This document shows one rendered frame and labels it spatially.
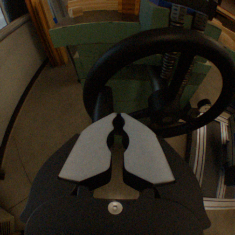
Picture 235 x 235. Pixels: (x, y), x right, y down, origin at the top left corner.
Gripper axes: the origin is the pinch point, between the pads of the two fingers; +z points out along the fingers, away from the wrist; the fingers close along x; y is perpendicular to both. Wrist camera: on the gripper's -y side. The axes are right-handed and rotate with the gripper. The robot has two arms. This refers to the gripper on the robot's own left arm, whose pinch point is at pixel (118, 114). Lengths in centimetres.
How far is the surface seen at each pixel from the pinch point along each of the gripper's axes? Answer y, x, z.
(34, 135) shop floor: 63, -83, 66
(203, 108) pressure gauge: 10.8, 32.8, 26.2
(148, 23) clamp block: -11.4, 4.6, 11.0
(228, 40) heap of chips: -16.2, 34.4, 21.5
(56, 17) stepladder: -41, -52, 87
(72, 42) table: -9.3, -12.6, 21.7
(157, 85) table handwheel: -0.2, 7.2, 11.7
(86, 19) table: -15.3, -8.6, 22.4
